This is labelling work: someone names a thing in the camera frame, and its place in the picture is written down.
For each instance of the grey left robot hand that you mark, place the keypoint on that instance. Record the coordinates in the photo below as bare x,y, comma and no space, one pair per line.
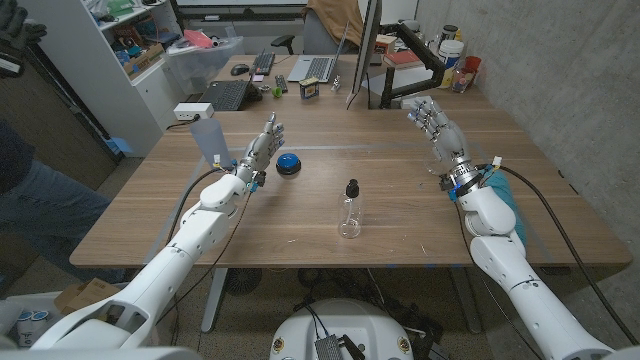
257,150

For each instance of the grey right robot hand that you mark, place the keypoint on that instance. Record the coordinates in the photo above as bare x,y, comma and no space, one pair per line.
445,135

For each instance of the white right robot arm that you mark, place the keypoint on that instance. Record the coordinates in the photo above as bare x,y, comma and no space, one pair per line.
500,255

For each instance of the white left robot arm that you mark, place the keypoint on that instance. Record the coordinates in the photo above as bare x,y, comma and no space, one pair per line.
200,230

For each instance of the clear glass cup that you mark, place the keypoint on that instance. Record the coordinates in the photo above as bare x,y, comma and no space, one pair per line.
433,165

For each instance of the blue button black base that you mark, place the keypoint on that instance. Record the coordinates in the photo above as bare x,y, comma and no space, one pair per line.
288,163

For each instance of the frosted translucent plastic cup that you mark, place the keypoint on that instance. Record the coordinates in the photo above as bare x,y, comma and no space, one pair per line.
210,140

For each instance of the red cup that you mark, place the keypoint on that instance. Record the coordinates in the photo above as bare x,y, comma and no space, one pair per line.
472,64

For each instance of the clear dispenser bottle black pump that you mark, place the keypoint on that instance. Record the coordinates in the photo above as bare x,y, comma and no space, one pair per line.
349,215

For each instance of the white adapter block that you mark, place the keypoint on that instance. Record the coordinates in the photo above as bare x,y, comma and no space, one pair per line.
407,102

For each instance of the clear container with small items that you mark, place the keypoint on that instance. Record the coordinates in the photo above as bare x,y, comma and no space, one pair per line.
462,81

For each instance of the small green object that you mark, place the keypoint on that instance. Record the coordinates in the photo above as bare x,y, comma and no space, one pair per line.
277,92

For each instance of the black laptop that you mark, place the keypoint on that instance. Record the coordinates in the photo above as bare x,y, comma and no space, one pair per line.
227,95

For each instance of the small black remote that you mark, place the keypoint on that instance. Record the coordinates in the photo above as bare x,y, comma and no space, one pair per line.
281,83

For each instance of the pink sticky note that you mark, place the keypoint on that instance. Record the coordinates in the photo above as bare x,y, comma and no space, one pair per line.
258,78

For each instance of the white power strip box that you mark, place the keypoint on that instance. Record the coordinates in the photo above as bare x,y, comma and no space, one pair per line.
192,111

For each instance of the small blue yellow box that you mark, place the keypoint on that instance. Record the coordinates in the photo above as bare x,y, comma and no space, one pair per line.
309,88

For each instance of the white plastic jar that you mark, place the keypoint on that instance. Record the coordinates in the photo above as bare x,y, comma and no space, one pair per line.
451,54

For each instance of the black computer mouse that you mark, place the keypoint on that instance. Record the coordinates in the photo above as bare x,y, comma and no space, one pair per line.
240,69

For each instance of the teal cloth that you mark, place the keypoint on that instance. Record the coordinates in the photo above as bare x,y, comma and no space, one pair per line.
507,192

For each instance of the red book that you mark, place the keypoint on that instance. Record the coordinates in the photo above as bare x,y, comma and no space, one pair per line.
402,58

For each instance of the black keyboard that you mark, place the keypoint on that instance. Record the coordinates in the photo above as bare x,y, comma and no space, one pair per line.
263,62

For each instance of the clear plastic storage bin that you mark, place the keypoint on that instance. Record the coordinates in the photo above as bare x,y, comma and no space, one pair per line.
200,67

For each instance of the silver laptop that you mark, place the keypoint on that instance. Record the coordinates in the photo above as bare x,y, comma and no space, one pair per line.
315,67

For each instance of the jar with black lid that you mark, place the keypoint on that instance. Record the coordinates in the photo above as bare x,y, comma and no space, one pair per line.
449,33

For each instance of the small metal clip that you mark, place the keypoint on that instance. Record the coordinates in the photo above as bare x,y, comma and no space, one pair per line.
336,83

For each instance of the flat computer monitor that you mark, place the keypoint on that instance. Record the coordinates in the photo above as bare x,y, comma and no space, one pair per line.
367,45

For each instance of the grey office chair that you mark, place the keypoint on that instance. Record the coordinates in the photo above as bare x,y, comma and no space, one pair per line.
315,42

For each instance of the pink pouch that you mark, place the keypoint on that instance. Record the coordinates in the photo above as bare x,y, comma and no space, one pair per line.
198,38

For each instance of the black round fan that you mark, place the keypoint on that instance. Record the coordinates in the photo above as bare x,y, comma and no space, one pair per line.
243,281

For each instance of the tan jacket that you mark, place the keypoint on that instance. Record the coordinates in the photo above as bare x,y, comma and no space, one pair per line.
335,17

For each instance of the grey table leg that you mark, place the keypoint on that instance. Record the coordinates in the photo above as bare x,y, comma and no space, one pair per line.
214,300
466,300

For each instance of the white shelf cabinet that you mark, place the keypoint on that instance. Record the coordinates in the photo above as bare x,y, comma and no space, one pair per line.
100,85

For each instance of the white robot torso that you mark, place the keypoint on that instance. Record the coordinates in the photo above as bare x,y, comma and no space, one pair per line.
340,325

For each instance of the dark wooden cabinet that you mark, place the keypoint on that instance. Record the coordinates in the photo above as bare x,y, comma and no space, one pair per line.
45,115

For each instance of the cardboard box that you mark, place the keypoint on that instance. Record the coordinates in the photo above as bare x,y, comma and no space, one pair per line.
85,295

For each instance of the person in dark shirt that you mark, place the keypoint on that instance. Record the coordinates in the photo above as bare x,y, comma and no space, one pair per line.
40,210

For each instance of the white can blue top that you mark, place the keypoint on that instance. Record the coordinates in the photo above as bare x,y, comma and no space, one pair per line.
41,322
24,325

